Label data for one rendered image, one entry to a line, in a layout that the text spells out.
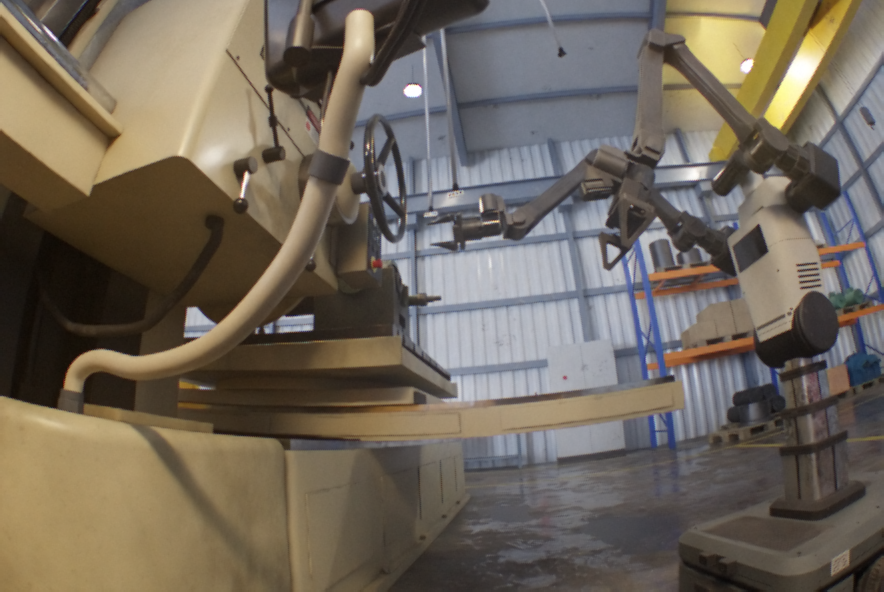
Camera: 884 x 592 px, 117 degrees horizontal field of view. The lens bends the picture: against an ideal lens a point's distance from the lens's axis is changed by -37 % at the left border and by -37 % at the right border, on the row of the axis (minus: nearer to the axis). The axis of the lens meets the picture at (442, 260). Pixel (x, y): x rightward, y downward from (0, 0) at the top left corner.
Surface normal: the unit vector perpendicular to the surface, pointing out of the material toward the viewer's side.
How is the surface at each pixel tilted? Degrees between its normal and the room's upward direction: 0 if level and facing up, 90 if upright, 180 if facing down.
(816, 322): 90
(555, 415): 90
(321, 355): 90
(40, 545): 90
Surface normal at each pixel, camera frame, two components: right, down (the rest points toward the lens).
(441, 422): -0.18, -0.39
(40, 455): 0.61, -0.35
